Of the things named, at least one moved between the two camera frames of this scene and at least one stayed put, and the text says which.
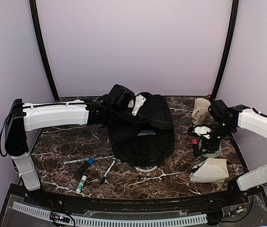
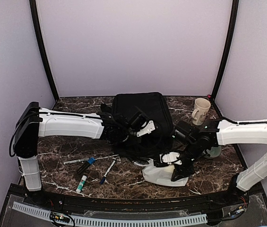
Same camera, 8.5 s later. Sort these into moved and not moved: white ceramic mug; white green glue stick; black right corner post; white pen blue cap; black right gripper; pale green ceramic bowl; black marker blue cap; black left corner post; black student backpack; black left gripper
Moved: black right gripper; black student backpack; black left gripper
Not moved: black left corner post; white ceramic mug; black right corner post; white green glue stick; black marker blue cap; pale green ceramic bowl; white pen blue cap
